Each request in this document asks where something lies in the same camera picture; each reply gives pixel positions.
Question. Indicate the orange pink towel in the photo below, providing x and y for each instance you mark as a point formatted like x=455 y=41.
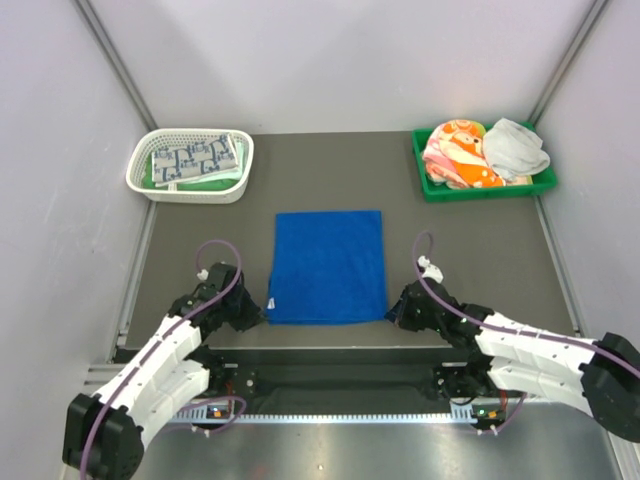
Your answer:
x=453 y=156

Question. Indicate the white slotted cable duct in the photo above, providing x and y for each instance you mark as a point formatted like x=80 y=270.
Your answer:
x=217 y=414

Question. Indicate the white grey patterned towel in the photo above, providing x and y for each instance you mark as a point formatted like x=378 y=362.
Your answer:
x=513 y=151

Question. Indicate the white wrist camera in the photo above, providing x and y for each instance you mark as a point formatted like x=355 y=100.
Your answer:
x=202 y=275
x=429 y=270

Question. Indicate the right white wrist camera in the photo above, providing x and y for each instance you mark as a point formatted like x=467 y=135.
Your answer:
x=429 y=270

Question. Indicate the blue white patterned towel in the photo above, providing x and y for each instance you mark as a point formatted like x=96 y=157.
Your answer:
x=174 y=164

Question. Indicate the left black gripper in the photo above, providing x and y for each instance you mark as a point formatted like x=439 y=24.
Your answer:
x=252 y=311

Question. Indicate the white perforated plastic basket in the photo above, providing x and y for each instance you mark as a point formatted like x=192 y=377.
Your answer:
x=180 y=136

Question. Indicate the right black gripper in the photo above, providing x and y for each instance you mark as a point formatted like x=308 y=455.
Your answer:
x=399 y=313

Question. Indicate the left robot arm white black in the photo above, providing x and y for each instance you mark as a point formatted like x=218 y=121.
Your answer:
x=107 y=432

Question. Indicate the light mint towel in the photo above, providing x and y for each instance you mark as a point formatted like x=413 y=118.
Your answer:
x=228 y=174

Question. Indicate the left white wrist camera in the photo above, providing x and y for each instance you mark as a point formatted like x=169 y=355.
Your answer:
x=202 y=275

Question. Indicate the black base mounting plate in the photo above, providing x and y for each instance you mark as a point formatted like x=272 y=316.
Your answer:
x=346 y=380

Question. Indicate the green plastic bin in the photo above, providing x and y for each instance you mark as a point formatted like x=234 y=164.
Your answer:
x=525 y=186

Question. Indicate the green microfiber towel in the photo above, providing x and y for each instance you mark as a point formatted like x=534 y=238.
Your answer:
x=209 y=186

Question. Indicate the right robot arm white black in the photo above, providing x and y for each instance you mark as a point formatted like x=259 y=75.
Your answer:
x=599 y=378

